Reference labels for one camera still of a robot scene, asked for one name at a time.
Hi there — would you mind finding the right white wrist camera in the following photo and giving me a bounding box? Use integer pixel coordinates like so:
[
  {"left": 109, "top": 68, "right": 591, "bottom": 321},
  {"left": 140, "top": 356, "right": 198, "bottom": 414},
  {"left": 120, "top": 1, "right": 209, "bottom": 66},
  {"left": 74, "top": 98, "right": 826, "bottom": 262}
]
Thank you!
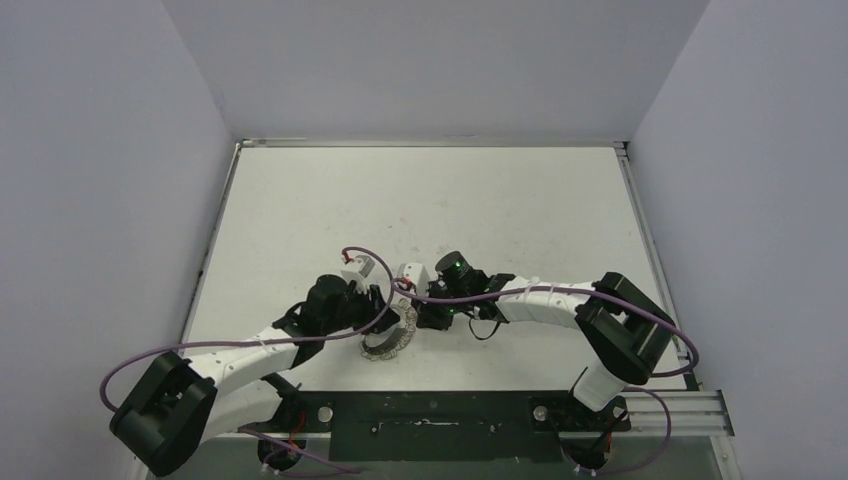
[{"left": 394, "top": 262, "right": 431, "bottom": 296}]

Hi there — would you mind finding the aluminium frame rail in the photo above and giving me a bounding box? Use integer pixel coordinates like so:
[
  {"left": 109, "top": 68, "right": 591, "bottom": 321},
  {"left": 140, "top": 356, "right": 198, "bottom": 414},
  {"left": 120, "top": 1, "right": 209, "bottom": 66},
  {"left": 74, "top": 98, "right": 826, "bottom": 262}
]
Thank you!
[{"left": 201, "top": 384, "right": 733, "bottom": 441}]

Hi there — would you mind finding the black mounting base plate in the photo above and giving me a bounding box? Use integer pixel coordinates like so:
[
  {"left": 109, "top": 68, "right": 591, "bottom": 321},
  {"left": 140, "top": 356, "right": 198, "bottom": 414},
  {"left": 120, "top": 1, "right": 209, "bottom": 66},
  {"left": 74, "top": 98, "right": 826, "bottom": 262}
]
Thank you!
[{"left": 254, "top": 391, "right": 631, "bottom": 462}]

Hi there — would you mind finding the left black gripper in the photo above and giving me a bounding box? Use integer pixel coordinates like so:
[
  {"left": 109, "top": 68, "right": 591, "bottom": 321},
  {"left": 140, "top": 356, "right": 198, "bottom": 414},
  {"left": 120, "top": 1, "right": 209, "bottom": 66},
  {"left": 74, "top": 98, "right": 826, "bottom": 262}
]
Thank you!
[{"left": 323, "top": 281, "right": 399, "bottom": 335}]

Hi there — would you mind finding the metal keyring organizer red handle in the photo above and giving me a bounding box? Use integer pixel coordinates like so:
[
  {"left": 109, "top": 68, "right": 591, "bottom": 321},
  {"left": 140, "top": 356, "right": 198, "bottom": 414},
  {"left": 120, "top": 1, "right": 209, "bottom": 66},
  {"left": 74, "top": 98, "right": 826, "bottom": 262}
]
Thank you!
[{"left": 360, "top": 299, "right": 418, "bottom": 361}]

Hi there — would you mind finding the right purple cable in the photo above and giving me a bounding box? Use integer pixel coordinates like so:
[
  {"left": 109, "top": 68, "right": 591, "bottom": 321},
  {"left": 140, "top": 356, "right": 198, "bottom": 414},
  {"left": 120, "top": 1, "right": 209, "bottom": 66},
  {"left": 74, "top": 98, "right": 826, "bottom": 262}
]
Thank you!
[{"left": 392, "top": 278, "right": 700, "bottom": 478}]

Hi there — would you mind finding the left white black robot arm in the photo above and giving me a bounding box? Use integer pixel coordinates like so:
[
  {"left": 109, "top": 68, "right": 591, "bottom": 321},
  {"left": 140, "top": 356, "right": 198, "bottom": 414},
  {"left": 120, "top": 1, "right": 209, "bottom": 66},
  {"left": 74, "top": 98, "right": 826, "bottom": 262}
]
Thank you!
[{"left": 109, "top": 274, "right": 418, "bottom": 476}]

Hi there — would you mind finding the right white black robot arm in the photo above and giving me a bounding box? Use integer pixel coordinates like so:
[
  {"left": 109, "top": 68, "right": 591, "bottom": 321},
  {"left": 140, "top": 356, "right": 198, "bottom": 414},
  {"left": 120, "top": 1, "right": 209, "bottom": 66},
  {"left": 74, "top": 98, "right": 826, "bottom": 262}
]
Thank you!
[{"left": 397, "top": 251, "right": 676, "bottom": 429}]

